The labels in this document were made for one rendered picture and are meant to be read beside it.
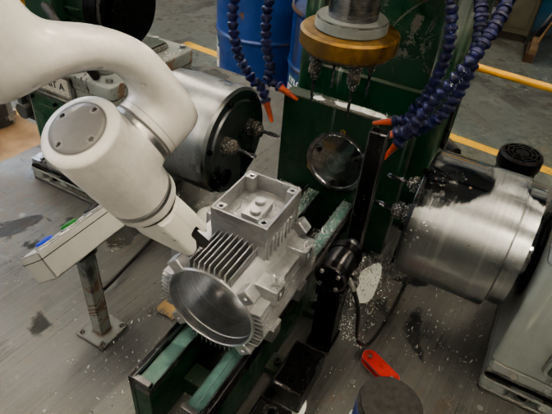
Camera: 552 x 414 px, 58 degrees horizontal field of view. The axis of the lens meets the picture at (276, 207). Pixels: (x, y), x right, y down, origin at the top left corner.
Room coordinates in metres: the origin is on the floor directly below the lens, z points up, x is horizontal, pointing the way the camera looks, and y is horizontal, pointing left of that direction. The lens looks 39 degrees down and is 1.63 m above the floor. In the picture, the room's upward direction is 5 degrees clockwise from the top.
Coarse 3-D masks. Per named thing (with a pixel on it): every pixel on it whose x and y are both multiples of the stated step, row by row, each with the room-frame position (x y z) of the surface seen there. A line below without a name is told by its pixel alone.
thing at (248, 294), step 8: (296, 224) 0.64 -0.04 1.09; (304, 224) 0.64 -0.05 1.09; (304, 232) 0.63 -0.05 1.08; (176, 256) 0.53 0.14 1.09; (184, 256) 0.53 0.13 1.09; (168, 264) 0.53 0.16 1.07; (176, 264) 0.52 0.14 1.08; (184, 264) 0.52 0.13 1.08; (240, 288) 0.49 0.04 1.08; (248, 288) 0.48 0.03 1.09; (240, 296) 0.47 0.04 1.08; (248, 296) 0.47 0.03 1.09; (256, 296) 0.48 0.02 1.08; (248, 304) 0.47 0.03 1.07; (176, 312) 0.52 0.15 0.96; (184, 320) 0.52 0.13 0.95; (248, 344) 0.48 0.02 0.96; (240, 352) 0.47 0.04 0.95; (248, 352) 0.47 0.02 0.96
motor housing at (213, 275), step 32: (192, 256) 0.52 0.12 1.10; (224, 256) 0.52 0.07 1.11; (256, 256) 0.55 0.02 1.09; (288, 256) 0.58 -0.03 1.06; (192, 288) 0.57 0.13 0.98; (224, 288) 0.60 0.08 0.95; (288, 288) 0.54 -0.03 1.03; (192, 320) 0.52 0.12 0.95; (224, 320) 0.54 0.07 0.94; (256, 320) 0.47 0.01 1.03
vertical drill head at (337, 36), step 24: (336, 0) 0.87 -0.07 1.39; (360, 0) 0.85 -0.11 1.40; (312, 24) 0.90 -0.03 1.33; (336, 24) 0.84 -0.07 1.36; (360, 24) 0.85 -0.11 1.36; (384, 24) 0.87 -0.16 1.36; (312, 48) 0.84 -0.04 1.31; (336, 48) 0.81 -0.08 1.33; (360, 48) 0.81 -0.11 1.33; (384, 48) 0.83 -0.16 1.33; (312, 72) 0.86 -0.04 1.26; (360, 72) 0.83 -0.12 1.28; (312, 96) 0.87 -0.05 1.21
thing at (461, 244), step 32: (448, 160) 0.76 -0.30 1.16; (416, 192) 0.72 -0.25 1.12; (448, 192) 0.69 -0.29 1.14; (480, 192) 0.68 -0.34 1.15; (512, 192) 0.68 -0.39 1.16; (544, 192) 0.70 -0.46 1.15; (416, 224) 0.66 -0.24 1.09; (448, 224) 0.65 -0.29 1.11; (480, 224) 0.64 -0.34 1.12; (512, 224) 0.63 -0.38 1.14; (416, 256) 0.64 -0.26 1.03; (448, 256) 0.62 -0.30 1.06; (480, 256) 0.61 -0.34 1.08; (512, 256) 0.60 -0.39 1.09; (448, 288) 0.62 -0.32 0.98; (480, 288) 0.59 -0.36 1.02
